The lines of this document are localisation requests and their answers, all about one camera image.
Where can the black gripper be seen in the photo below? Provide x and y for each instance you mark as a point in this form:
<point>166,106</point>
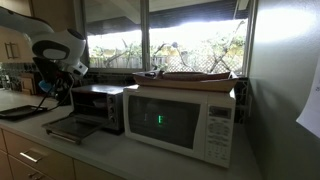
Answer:
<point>51,73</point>

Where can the blue bowl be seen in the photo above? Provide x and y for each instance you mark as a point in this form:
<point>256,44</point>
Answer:
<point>45,86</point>

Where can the white bowl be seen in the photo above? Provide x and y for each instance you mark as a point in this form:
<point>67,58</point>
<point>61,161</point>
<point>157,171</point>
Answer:
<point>100,103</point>

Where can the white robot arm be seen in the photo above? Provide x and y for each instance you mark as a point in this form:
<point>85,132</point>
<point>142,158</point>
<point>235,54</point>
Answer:
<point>56,53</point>

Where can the silver toaster oven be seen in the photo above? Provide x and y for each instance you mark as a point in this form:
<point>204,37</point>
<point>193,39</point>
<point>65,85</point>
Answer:
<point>85,118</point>

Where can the white microwave oven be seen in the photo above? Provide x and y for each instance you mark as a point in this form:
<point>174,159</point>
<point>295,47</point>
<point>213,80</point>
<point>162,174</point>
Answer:
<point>198,124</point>

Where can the black baking tray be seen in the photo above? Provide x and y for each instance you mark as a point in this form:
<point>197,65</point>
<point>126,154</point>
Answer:
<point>21,112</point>

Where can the wooden tray on microwave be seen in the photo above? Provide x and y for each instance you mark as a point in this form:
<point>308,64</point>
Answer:
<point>155,79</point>

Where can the white paper sheet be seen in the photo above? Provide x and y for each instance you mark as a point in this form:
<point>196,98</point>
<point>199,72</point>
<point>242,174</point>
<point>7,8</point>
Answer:
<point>310,115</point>

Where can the upper cabinet handles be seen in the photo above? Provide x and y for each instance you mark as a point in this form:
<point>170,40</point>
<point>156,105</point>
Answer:
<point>12,51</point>

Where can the metal drawer handle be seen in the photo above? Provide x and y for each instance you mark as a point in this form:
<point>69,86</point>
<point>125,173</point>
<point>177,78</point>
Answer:
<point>25,155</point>

